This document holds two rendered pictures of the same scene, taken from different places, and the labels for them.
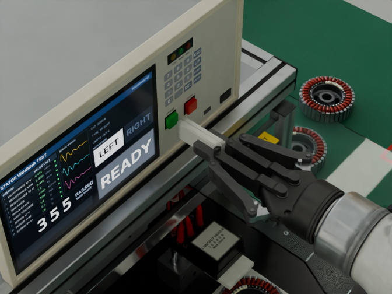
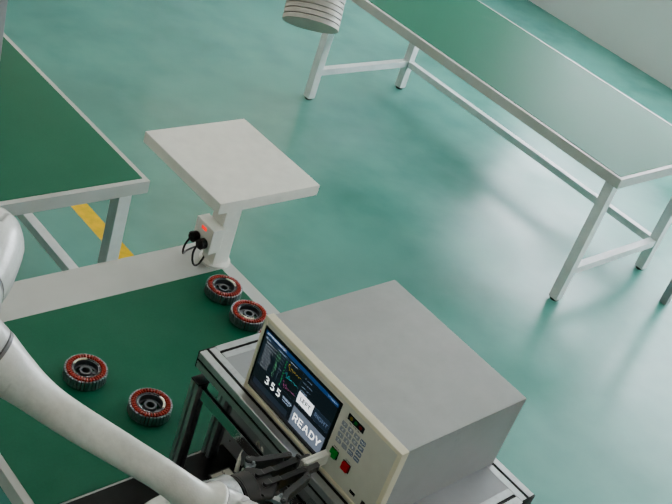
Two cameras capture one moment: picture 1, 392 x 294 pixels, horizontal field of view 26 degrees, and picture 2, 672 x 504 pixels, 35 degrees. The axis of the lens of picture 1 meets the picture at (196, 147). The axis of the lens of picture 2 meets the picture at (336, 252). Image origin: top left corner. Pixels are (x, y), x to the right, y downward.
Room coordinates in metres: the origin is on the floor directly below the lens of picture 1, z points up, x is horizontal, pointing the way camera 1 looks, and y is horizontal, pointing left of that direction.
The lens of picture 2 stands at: (0.60, -1.56, 2.65)
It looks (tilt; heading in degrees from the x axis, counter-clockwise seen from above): 32 degrees down; 88
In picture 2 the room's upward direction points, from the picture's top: 19 degrees clockwise
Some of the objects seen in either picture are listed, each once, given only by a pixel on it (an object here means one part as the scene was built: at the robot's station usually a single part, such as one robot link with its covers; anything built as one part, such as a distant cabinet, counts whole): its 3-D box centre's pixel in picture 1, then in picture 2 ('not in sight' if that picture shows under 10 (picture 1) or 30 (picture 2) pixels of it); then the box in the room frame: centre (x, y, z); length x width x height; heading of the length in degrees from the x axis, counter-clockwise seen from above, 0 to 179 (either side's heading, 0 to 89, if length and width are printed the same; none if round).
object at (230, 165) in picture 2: not in sight; (215, 224); (0.33, 1.02, 0.98); 0.37 x 0.35 x 0.46; 139
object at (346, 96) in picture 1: (326, 99); not in sight; (1.25, -0.27, 0.77); 0.11 x 0.11 x 0.04
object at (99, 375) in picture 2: not in sight; (85, 372); (0.16, 0.48, 0.77); 0.11 x 0.11 x 0.04
